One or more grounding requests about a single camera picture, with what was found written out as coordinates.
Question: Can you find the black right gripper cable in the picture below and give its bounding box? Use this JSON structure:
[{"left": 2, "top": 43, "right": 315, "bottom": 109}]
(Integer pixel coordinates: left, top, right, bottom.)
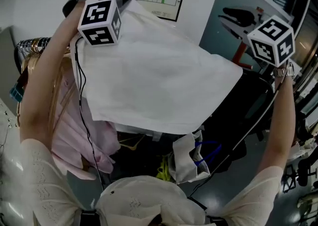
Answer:
[{"left": 187, "top": 79, "right": 284, "bottom": 200}]

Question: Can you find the white cloth garment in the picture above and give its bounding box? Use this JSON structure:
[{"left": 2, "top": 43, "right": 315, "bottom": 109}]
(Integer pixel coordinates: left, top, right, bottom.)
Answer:
[{"left": 71, "top": 0, "right": 243, "bottom": 135}]

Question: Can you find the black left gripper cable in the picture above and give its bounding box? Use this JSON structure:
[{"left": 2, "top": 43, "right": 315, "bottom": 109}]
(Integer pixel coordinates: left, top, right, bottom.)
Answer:
[{"left": 74, "top": 35, "right": 105, "bottom": 192}]

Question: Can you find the yellow-green strap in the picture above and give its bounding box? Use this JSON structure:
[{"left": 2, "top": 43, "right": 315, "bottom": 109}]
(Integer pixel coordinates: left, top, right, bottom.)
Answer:
[{"left": 156, "top": 155, "right": 175, "bottom": 181}]

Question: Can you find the pink garment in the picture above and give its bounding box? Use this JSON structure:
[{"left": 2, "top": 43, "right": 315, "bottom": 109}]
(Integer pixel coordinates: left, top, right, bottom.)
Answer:
[{"left": 49, "top": 53, "right": 120, "bottom": 179}]

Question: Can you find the row of golden clothes hangers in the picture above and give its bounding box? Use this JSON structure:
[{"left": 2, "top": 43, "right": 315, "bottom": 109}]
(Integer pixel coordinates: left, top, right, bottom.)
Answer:
[{"left": 16, "top": 37, "right": 73, "bottom": 127}]

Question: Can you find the black framed glass door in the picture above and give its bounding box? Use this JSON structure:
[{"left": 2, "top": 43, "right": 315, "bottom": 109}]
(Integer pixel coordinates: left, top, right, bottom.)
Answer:
[{"left": 285, "top": 0, "right": 318, "bottom": 112}]

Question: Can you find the orange metal bracket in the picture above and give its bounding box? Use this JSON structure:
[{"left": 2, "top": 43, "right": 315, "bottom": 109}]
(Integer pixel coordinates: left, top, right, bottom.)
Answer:
[{"left": 232, "top": 40, "right": 253, "bottom": 70}]

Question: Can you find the person's right forearm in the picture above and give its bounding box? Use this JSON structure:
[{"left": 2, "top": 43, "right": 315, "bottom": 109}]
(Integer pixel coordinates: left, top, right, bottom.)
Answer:
[{"left": 258, "top": 67, "right": 298, "bottom": 174}]

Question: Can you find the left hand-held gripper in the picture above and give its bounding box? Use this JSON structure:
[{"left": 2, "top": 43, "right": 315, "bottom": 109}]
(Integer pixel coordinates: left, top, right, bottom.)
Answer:
[{"left": 62, "top": 0, "right": 135, "bottom": 47}]

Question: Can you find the silver wristwatch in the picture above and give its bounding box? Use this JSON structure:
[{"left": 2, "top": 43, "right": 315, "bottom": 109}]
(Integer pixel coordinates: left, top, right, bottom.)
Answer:
[{"left": 273, "top": 62, "right": 296, "bottom": 79}]

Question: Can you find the teal plastic clip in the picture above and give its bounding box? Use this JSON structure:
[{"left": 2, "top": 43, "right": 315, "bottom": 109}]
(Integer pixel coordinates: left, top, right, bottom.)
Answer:
[{"left": 9, "top": 82, "right": 25, "bottom": 102}]

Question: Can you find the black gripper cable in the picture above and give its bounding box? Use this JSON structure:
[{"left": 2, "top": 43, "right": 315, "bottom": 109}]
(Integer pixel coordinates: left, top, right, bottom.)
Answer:
[
  {"left": 74, "top": 35, "right": 105, "bottom": 192},
  {"left": 187, "top": 79, "right": 284, "bottom": 200}
]

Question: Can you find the black office chair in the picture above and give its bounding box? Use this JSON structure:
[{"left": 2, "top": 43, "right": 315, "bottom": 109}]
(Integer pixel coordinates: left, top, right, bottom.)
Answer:
[
  {"left": 203, "top": 71, "right": 274, "bottom": 174},
  {"left": 282, "top": 156, "right": 318, "bottom": 194}
]

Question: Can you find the white bag with blue handles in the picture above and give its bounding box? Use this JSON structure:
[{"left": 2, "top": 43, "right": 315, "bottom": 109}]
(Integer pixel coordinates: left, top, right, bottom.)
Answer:
[{"left": 172, "top": 130, "right": 222, "bottom": 184}]

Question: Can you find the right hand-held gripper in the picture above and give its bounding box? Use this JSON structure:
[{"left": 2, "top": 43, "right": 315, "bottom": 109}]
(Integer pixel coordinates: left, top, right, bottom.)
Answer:
[{"left": 218, "top": 6, "right": 297, "bottom": 68}]

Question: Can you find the person's cream knit shirt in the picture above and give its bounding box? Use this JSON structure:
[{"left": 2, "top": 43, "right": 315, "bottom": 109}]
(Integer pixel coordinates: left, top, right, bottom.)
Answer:
[{"left": 0, "top": 138, "right": 284, "bottom": 226}]

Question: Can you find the person's left forearm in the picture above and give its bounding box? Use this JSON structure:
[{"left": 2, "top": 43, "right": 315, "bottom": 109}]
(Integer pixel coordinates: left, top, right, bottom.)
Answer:
[{"left": 19, "top": 1, "right": 85, "bottom": 147}]

